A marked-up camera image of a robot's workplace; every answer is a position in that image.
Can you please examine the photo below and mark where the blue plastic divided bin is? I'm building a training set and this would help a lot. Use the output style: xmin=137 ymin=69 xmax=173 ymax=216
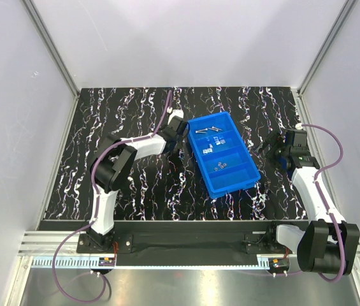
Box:
xmin=188 ymin=112 xmax=261 ymax=199

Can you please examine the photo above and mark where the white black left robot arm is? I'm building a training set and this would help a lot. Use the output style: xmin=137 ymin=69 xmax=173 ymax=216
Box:
xmin=86 ymin=115 xmax=188 ymax=249

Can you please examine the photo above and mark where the silver bolt one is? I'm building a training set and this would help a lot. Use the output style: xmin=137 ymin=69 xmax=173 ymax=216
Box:
xmin=208 ymin=127 xmax=222 ymax=133

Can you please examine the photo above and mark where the aluminium corner post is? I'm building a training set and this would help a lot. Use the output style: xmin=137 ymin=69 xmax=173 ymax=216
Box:
xmin=21 ymin=0 xmax=82 ymax=96
xmin=297 ymin=0 xmax=357 ymax=96

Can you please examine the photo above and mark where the silver bolt two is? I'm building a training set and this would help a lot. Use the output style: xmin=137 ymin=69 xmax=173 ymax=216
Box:
xmin=195 ymin=128 xmax=208 ymax=134

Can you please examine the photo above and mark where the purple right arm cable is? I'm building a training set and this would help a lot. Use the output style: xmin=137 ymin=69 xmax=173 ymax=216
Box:
xmin=296 ymin=122 xmax=349 ymax=283

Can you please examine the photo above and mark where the right aluminium corner post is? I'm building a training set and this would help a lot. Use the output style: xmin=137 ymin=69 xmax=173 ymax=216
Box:
xmin=297 ymin=0 xmax=357 ymax=96

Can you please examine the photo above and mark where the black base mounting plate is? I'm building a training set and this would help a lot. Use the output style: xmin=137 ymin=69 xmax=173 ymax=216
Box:
xmin=36 ymin=221 xmax=293 ymax=270

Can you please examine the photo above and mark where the left aluminium corner post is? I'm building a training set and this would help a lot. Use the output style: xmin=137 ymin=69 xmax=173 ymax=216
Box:
xmin=21 ymin=0 xmax=82 ymax=96

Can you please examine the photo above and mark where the aluminium frame rail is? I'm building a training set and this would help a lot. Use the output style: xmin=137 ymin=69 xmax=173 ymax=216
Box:
xmin=17 ymin=231 xmax=360 ymax=272

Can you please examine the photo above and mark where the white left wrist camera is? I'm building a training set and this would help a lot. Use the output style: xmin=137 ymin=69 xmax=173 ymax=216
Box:
xmin=168 ymin=110 xmax=184 ymax=123

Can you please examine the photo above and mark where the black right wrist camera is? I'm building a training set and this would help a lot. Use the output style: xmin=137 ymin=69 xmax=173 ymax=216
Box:
xmin=285 ymin=129 xmax=309 ymax=155

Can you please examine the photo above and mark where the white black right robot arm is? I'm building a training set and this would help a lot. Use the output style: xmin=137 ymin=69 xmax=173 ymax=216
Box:
xmin=256 ymin=129 xmax=360 ymax=281

